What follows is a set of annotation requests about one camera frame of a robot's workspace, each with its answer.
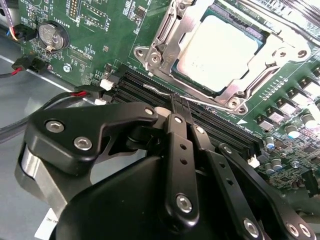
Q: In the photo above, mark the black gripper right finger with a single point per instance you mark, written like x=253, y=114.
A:
x=220, y=175

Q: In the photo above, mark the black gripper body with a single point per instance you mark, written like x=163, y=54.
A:
x=120, y=205

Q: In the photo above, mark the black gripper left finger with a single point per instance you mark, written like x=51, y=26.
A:
x=75, y=125

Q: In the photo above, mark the metal socket cover frame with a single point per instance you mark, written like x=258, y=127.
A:
x=172, y=47

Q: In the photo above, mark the silver CPU plate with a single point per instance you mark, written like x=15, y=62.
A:
x=220, y=50

